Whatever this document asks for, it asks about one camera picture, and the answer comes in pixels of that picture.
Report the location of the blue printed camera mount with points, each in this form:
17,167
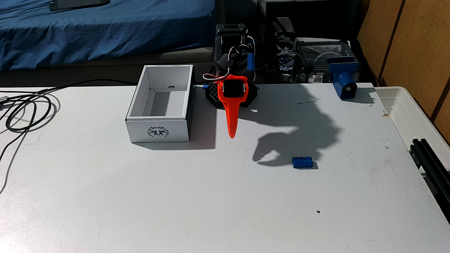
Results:
342,79

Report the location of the black aluminium extrusion bar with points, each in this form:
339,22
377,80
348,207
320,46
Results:
430,165

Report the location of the wooden cabinet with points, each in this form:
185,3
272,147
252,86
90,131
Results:
415,42

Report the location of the white plastic bin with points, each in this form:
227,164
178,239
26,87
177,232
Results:
404,112

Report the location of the grey bed base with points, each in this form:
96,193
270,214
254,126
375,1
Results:
105,68

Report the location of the blue toy brick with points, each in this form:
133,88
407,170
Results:
302,162

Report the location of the blue bed sheet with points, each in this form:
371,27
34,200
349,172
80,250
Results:
105,28

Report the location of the white cardboard box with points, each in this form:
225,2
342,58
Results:
158,131

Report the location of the clear enclosure with black frame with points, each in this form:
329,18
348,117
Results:
316,52

